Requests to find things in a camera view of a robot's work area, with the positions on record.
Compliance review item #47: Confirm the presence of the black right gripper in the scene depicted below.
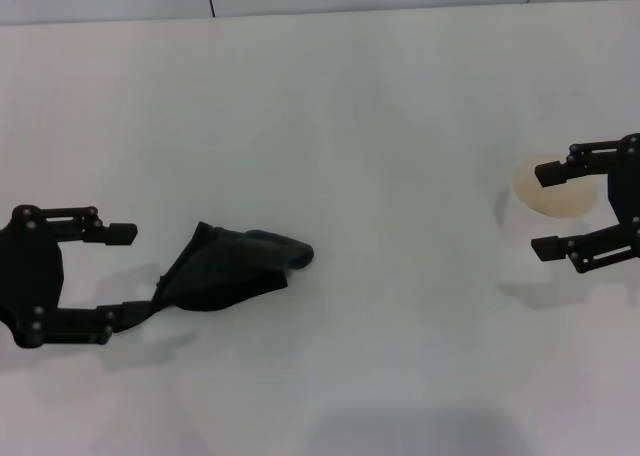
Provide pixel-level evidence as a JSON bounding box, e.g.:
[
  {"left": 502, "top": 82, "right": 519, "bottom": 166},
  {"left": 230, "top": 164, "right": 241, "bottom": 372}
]
[{"left": 530, "top": 132, "right": 640, "bottom": 276}]

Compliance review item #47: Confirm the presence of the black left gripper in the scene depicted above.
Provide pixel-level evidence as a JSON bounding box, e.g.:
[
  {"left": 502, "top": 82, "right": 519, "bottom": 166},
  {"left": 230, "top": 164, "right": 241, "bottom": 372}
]
[{"left": 0, "top": 204, "right": 151, "bottom": 350}]

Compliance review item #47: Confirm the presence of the white paper cup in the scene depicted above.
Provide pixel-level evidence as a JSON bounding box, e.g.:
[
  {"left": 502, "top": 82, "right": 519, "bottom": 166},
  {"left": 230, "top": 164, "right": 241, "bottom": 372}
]
[{"left": 499, "top": 153, "right": 599, "bottom": 272}]

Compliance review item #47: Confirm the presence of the dark rag with strap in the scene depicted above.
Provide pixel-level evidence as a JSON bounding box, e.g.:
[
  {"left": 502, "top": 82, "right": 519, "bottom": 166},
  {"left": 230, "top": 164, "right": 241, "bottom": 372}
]
[{"left": 144, "top": 220, "right": 315, "bottom": 313}]

